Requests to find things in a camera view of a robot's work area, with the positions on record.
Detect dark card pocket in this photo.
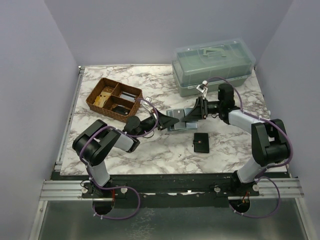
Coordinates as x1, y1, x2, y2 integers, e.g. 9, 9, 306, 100
172, 108, 185, 121

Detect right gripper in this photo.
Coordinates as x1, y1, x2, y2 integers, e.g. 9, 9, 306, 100
183, 96, 223, 122

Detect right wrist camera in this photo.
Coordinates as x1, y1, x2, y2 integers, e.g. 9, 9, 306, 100
196, 80, 208, 99

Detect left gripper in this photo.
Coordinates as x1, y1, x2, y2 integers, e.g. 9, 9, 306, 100
135, 108, 180, 139

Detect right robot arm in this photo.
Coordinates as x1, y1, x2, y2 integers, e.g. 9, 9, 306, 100
183, 81, 293, 196

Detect black card holder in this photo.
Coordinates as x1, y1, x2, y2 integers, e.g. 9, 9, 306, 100
193, 132, 210, 154

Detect woven brown basket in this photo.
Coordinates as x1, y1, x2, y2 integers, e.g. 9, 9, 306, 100
85, 77, 143, 123

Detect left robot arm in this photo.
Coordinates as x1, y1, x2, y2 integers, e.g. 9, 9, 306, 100
72, 111, 180, 198

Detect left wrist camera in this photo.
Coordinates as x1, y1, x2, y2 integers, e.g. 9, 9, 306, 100
141, 97, 155, 115

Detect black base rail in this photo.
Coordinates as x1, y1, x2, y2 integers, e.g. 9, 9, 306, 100
40, 172, 297, 210

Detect translucent green storage box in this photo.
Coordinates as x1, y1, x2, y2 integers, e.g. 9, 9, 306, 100
171, 38, 256, 97

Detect aluminium frame rail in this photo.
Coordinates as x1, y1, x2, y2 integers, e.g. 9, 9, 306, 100
53, 66, 86, 172

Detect green card holder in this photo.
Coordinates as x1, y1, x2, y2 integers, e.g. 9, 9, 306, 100
166, 108, 198, 132

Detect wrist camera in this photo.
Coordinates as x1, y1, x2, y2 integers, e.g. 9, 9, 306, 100
196, 80, 208, 99
141, 97, 155, 115

